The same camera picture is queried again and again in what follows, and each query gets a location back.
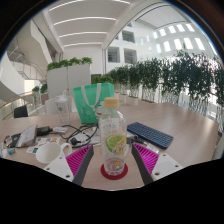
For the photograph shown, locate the flat round red coaster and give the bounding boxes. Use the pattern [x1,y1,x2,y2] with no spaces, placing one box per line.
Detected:
[100,162,129,181]

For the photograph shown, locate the black cable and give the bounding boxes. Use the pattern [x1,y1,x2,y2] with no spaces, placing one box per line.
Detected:
[36,123,101,148]

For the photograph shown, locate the wooden planter with plants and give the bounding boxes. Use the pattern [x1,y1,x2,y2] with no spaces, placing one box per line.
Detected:
[31,82,49,105]

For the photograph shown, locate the clear lidded water bottle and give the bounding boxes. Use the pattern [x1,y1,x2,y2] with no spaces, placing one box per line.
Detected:
[54,90,72,127]

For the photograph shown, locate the row of tall green plants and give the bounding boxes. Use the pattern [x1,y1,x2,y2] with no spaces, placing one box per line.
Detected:
[108,49,224,118]

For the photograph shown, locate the ceiling light strips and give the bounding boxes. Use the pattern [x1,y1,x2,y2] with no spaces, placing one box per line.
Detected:
[48,0,132,48]

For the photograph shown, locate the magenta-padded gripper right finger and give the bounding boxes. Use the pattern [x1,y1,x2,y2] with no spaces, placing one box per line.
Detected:
[131,143,184,185]

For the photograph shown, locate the low green shrub planter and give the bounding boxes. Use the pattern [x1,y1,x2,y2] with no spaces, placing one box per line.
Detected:
[91,74,115,85]

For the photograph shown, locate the white cabinet topped with plants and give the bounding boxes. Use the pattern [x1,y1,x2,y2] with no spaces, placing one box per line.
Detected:
[46,56,94,100]

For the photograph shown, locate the clear lime-label drink bottle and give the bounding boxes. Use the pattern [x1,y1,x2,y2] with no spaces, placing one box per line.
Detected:
[98,96,129,177]

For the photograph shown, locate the green tote bag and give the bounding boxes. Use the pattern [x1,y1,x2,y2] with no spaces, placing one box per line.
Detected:
[72,82,116,125]

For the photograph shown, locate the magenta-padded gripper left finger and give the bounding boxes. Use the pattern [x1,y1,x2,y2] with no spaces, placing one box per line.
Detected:
[43,143,95,187]

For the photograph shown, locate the brown clipboard with papers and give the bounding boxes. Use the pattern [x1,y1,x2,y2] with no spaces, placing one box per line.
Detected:
[5,123,39,149]

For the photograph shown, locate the dark blue keyboard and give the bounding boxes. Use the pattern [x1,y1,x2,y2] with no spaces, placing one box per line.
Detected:
[126,121,175,150]

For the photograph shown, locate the black office chair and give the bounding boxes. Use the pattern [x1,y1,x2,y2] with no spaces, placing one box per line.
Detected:
[13,105,30,119]

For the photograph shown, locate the white chair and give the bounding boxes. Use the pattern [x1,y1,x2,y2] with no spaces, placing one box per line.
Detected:
[44,97,74,116]

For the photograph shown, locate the colourful printed leaflet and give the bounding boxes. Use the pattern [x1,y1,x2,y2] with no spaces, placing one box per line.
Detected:
[25,136,62,155]

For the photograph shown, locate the white mug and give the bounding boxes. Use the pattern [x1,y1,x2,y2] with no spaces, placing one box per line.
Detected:
[35,142,73,165]

